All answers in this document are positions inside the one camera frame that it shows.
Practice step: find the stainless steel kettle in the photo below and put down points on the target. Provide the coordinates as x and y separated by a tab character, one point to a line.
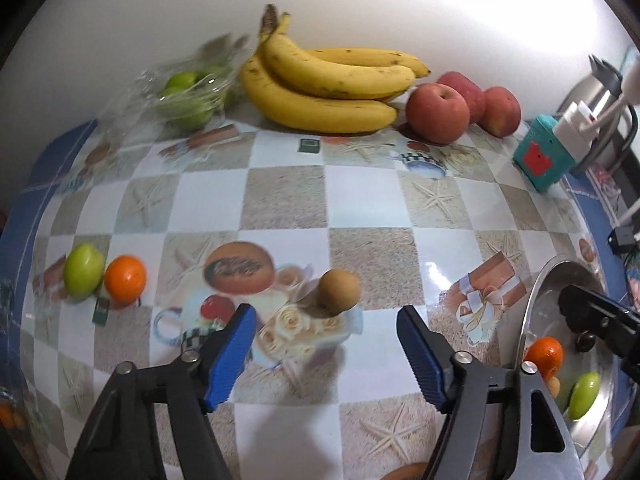
587	92

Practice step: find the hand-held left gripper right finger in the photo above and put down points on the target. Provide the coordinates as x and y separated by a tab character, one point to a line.
422	355

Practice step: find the clear bag of green fruit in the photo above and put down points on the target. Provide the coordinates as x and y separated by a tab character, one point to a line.
165	95

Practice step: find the large red apple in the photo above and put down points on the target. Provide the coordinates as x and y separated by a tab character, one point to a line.
437	112

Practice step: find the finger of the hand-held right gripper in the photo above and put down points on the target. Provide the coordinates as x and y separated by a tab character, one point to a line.
607	320

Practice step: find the checkered printed tablecloth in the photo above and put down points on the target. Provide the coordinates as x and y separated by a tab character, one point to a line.
350	200

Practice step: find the yellow banana bunch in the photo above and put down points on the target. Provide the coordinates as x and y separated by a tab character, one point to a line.
320	85

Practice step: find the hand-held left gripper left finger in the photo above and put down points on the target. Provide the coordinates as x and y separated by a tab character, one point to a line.
230	355

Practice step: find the clear box of kumquats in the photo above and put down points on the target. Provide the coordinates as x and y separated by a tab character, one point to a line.
7	415

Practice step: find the green jujube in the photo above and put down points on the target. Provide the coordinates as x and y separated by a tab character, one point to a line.
190	111
84	268
585	395
181	80

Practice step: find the stainless steel bowl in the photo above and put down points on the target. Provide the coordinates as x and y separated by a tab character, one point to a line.
547	310

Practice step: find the black power adapter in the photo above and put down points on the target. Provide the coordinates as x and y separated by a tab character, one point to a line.
625	240

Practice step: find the white charger block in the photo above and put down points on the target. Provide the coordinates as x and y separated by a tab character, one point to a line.
575	127

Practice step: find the orange tangerine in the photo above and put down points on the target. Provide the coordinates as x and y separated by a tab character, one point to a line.
545	352
125	278

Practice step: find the teal toy box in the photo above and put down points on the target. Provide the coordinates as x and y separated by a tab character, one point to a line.
540	155

